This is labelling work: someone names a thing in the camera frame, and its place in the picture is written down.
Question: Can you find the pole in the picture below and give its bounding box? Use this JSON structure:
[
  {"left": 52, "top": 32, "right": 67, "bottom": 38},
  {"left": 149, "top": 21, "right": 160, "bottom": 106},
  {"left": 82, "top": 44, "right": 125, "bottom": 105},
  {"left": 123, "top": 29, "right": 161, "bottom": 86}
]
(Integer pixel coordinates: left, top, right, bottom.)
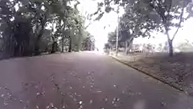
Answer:
[{"left": 113, "top": 14, "right": 122, "bottom": 57}]

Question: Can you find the reddish grey asphalt road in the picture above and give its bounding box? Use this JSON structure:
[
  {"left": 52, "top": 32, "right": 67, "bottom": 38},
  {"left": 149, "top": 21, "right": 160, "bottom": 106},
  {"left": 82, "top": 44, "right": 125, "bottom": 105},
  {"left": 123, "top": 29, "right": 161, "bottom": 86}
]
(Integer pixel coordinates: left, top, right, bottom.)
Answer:
[{"left": 0, "top": 42, "right": 193, "bottom": 109}]

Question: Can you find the row of trees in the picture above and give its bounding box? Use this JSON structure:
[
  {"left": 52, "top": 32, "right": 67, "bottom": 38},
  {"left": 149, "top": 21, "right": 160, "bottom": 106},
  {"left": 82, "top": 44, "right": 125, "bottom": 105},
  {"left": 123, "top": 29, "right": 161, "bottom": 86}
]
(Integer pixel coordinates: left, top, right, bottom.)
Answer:
[{"left": 0, "top": 0, "right": 101, "bottom": 72}]

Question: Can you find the distant tree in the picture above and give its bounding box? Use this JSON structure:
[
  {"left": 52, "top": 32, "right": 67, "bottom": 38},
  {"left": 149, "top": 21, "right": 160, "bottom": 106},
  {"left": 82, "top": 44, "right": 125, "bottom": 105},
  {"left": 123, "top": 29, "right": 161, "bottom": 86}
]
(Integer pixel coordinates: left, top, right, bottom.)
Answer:
[{"left": 104, "top": 7, "right": 146, "bottom": 57}]

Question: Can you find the tree with forked trunk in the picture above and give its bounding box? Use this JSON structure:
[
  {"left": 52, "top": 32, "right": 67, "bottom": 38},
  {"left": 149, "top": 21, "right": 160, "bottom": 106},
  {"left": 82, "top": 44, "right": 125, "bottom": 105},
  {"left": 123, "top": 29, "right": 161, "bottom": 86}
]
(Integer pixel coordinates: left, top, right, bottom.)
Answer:
[{"left": 88, "top": 0, "right": 193, "bottom": 60}]

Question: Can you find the leaf-strewn earth verge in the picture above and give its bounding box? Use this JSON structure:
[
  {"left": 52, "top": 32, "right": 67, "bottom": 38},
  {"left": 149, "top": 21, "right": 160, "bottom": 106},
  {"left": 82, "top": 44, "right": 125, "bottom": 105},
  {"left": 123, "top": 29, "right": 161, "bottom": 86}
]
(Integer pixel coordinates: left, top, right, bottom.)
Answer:
[{"left": 106, "top": 44, "right": 193, "bottom": 102}]

